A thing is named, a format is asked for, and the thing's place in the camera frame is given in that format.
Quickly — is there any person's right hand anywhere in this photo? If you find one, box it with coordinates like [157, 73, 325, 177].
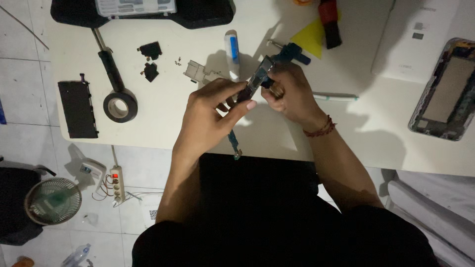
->
[261, 62, 329, 131]

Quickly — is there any person's left hand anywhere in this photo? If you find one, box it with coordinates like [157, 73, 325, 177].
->
[173, 78, 258, 159]

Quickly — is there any dark phone circuit board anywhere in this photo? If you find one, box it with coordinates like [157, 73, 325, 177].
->
[227, 55, 276, 161]

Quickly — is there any yellow triangular pick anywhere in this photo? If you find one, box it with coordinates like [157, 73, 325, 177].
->
[290, 13, 341, 59]

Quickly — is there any white glue tube blue label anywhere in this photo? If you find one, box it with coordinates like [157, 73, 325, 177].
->
[224, 30, 242, 83]

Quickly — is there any white pen tool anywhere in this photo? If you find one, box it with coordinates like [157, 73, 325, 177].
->
[312, 91, 360, 102]

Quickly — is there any red and black brush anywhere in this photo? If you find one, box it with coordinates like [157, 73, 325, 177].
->
[318, 0, 343, 50]

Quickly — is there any silver metal shield plate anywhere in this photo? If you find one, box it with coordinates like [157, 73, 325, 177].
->
[183, 60, 231, 86]

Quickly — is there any black tool tray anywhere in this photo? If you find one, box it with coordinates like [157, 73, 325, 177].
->
[50, 0, 236, 30]

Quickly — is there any small black phone part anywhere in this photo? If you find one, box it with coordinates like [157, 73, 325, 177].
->
[137, 41, 163, 61]
[140, 62, 160, 83]

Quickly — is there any white cardboard box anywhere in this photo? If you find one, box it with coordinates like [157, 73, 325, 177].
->
[371, 0, 461, 85]

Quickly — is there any person's black clothing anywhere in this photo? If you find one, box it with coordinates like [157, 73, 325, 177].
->
[131, 153, 440, 267]

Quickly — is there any black electrical tape roll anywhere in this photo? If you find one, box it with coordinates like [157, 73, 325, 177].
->
[103, 88, 139, 124]

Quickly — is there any white grey device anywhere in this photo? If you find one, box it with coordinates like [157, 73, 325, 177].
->
[95, 0, 178, 18]

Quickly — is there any white paper sheet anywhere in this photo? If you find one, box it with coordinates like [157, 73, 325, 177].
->
[142, 195, 165, 229]

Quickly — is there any white power strip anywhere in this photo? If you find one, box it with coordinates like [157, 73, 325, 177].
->
[110, 165, 126, 204]

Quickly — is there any flat black battery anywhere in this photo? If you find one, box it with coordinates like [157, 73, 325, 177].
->
[57, 73, 99, 139]

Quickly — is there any white plug adapter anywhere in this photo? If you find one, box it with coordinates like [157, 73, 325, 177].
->
[79, 157, 107, 183]

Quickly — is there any white furniture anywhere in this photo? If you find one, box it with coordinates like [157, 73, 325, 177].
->
[385, 170, 475, 267]

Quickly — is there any small round desk fan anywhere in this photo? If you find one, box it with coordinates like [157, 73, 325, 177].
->
[24, 177, 82, 226]

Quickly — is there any clear plastic bottle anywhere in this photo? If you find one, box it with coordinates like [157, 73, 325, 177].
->
[60, 243, 92, 267]

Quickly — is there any black bag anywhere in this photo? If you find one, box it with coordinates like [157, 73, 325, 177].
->
[0, 159, 57, 246]

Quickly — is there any blue handled screwdriver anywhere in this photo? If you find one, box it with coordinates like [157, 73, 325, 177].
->
[267, 39, 312, 66]

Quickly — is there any red string bracelet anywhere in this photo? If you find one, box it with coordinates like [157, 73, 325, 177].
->
[302, 114, 337, 138]

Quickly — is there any black handled metal tool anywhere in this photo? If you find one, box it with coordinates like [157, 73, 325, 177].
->
[91, 27, 127, 93]

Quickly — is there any opened phone frame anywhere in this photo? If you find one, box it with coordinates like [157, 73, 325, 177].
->
[408, 37, 475, 142]

